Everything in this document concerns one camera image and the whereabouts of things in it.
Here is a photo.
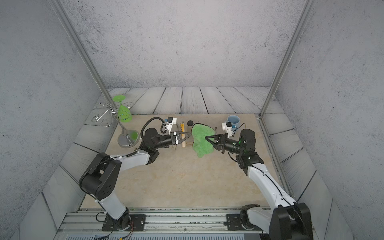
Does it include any right aluminium corner post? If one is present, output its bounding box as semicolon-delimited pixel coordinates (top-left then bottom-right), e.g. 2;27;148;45
259;0;316;119

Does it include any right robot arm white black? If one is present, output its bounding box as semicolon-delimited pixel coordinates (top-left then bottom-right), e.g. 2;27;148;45
205;129;314;240

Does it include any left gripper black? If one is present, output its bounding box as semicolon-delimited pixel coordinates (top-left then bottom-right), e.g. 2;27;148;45
151;132;190;151

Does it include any aluminium rail frame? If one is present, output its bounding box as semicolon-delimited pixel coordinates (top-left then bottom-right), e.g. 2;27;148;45
55;208;270;240

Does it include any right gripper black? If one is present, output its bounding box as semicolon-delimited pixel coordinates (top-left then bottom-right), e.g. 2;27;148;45
206;134;246;157

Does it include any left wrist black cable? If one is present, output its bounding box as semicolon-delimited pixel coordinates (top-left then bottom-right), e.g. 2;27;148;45
139;116;168;139

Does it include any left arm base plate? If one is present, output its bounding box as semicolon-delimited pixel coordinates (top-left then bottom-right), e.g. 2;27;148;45
102;215;147;232

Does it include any left aluminium corner post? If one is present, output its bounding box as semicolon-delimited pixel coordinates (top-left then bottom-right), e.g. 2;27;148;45
49;0;117;108

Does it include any aluminium corner post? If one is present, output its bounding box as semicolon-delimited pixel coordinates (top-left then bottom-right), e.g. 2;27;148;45
259;0;316;119
49;0;117;108

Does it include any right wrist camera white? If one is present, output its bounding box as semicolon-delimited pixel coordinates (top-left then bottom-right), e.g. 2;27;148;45
222;122;236;137

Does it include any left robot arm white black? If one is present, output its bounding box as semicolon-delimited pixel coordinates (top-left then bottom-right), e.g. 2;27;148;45
79;128;192;231

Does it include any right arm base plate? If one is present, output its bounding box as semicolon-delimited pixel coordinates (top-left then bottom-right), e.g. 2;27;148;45
223;212;272;233

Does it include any silver metal glass rack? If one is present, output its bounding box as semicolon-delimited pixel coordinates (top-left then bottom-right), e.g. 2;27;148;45
91;102;140;149

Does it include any green plastic wine glass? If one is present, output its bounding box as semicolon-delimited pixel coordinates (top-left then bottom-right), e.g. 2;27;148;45
113;95;134;123

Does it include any green microfiber rag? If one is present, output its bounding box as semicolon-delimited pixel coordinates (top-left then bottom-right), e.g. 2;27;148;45
192;124;216;158

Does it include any light blue ceramic mug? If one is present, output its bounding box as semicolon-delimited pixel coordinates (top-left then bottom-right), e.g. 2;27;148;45
227;115;241;129

